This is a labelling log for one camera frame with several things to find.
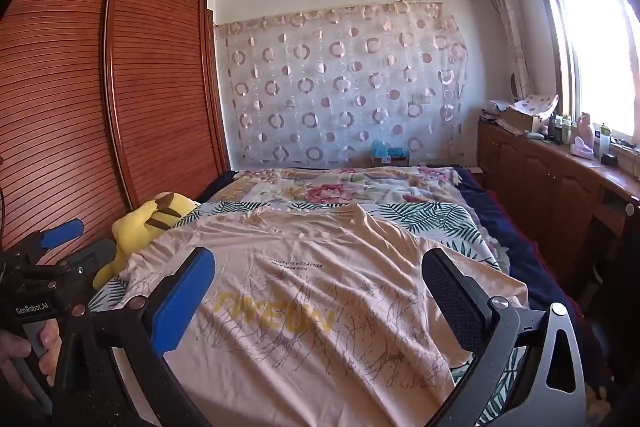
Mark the green cap bottle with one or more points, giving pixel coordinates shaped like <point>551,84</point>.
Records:
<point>605,139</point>

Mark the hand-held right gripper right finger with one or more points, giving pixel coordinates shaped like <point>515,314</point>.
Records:
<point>452,302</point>

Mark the person's left hand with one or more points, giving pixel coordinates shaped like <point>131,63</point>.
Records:
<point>45,342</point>

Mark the wooden framed window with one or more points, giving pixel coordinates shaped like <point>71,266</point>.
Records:
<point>595,47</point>

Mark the blue tissue pack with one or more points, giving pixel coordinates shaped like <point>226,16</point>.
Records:
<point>387,150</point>

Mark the open cardboard box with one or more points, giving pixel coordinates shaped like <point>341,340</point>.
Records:
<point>520,122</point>

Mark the sheer circle pattern curtain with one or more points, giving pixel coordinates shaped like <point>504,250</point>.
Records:
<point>340,82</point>

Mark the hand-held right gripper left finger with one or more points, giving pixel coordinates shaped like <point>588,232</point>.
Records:
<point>182,304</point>

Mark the pale pink printed t-shirt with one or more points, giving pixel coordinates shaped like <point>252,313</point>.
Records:
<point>320,297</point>

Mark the yellow plush toy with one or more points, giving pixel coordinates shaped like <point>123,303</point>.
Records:
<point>145,227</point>

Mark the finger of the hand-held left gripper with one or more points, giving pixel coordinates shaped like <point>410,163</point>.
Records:
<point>85,264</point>
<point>62,232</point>

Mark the round hand fan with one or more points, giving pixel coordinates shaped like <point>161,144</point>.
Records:
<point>514,87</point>

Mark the brown wooden sideboard cabinet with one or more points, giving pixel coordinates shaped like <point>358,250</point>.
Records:
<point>540,187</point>

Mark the white bottle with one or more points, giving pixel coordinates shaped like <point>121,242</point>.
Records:
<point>566,129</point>

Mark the small black box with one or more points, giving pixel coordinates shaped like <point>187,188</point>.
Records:
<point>608,159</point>

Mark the green leaf print bedspread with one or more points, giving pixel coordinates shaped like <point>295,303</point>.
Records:
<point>430,217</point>

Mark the pink floral blanket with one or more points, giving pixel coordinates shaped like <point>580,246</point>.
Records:
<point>320,192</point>

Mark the white floral window curtain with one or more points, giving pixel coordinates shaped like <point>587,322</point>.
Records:
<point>507,7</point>

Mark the dark blue blanket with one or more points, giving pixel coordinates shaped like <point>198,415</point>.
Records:
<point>520,252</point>

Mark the pink plastic container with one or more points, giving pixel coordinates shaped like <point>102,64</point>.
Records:
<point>583,139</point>

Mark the brown slatted wooden wardrobe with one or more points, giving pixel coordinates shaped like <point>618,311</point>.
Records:
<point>75,82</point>

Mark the pink dotted paper sheet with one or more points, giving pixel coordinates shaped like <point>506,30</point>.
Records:
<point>537,104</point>

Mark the stack of books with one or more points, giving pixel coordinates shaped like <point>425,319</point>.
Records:
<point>495,112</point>

